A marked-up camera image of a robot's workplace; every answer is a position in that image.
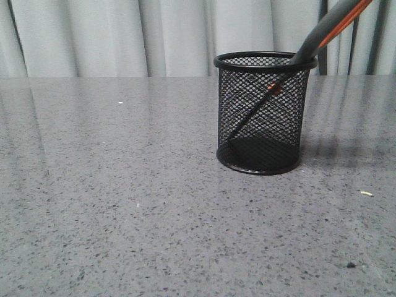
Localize grey pleated curtain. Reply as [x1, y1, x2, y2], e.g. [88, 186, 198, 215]
[0, 0, 396, 78]

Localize grey orange handled scissors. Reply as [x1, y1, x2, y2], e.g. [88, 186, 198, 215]
[227, 0, 372, 140]

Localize small yellow crumb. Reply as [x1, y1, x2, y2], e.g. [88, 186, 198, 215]
[360, 191, 373, 197]

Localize black wire mesh bucket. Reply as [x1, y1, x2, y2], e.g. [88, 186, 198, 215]
[213, 51, 317, 175]

